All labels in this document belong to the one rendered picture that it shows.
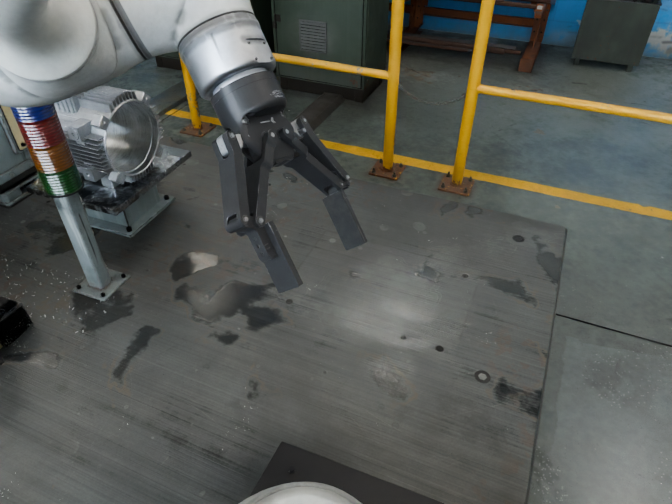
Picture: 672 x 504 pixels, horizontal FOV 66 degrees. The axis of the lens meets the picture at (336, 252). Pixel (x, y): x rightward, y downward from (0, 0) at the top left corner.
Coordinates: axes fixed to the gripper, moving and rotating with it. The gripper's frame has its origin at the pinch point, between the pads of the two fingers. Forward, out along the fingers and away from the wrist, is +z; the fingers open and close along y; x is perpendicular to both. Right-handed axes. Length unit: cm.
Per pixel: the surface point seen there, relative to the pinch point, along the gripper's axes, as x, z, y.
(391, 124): 88, -29, 210
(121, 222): 70, -21, 26
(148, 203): 68, -23, 33
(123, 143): 64, -37, 31
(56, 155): 44, -31, 3
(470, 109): 47, -17, 212
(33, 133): 42, -34, 1
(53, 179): 47, -28, 3
